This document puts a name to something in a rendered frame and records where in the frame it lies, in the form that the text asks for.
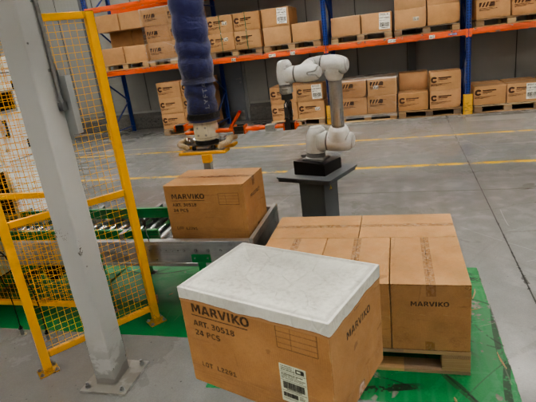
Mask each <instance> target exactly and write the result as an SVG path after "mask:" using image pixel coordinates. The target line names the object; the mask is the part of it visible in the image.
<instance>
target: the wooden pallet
mask: <svg viewBox="0 0 536 402"><path fill-rule="evenodd" d="M383 352H392V353H422V354H436V355H440V359H435V358H420V357H392V356H383V360H382V362H381V363H380V366H379V367H378V369H379V370H392V371H405V372H429V373H442V374H455V375H468V376H470V375H471V353H465V352H449V351H434V350H418V349H393V348H391V349H387V348H383Z"/></svg>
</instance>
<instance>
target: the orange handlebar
mask: <svg viewBox="0 0 536 402"><path fill-rule="evenodd" d="M275 128H283V124H276V125H275ZM261 129H265V125H260V124H257V125H253V126H247V127H246V128H245V130H246V131H250V130H252V131H258V130H261ZM215 132H216V133H219V132H233V128H218V130H215ZM185 135H194V131H187V132H185Z"/></svg>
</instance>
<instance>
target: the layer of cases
mask: <svg viewBox="0 0 536 402"><path fill-rule="evenodd" d="M266 246H270V247H275V248H280V249H285V250H295V251H300V252H305V253H310V254H319V255H324V256H329V257H334V258H344V259H349V260H354V261H359V262H368V263H374V264H379V267H380V310H381V326H382V343H383V348H387V349H391V348H393V349H418V350H434V351H449V352H465V353H470V352H471V280H470V278H469V275H468V272H467V268H466V264H465V261H464V259H463V254H462V251H461V248H460V245H459V240H458V238H457V234H456V232H455V227H454V224H453V222H452V218H451V214H424V215H363V216H362V215H354V216H318V217H282V219H281V220H280V222H279V224H278V225H277V227H276V229H275V230H274V233H273V234H272V235H271V237H270V239H269V241H268V242H267V244H266Z"/></svg>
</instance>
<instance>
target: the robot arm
mask: <svg viewBox="0 0 536 402"><path fill-rule="evenodd" d="M348 69H349V59H348V58H347V57H345V56H342V55H338V54H327V55H321V56H316V57H310V58H307V59H306V60H304V61H303V62H302V63H301V64H300V65H292V64H291V62H290V61H289V60H280V61H279V62H278V63H277V80H278V84H279V92H280V93H281V97H282V100H283V101H285V103H284V113H285V119H284V120H286V130H290V129H291V126H290V121H291V120H293V116H294V115H293V110H292V104H291V100H292V99H293V94H292V92H293V83H294V82H309V81H315V80H317V79H319V78H320V77H321V74H322V73H324V74H325V78H326V79H327V81H328V86H329V104H330V113H331V123H332V125H331V126H330V128H329V131H326V130H325V128H324V127H323V126H321V125H314V126H310V127H309V130H308V132H307V134H306V154H301V157H303V159H302V160H303V161H317V162H323V161H324V160H326V159H327V158H329V157H330V156H328V155H326V154H325V151H335V152H342V151H347V150H349V149H351V148H353V147H354V144H355V140H356V137H355V136H354V134H353V133H352V132H350V131H349V128H348V126H347V125H346V124H345V120H344V109H343V95H342V83H341V79H342V77H343V75H344V73H346V72H347V71H348Z"/></svg>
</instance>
